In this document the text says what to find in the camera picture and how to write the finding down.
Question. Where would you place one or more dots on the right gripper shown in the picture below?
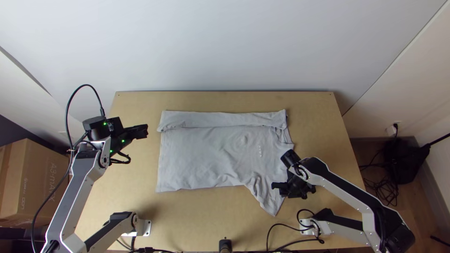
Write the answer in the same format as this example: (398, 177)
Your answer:
(294, 187)

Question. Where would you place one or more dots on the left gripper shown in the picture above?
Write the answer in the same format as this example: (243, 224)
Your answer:
(138, 131)

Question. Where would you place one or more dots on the grey t-shirt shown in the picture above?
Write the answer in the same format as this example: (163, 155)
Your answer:
(211, 158)

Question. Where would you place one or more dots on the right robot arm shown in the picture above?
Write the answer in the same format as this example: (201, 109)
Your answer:
(351, 191)

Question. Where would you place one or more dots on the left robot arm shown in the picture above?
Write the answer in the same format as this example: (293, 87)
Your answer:
(81, 168)

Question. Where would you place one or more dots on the black bag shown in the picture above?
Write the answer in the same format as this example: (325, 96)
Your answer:
(404, 161)

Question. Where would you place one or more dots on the cardboard box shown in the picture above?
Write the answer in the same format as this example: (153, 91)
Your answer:
(28, 179)

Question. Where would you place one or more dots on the white wall socket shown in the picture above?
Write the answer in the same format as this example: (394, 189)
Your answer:
(392, 129)

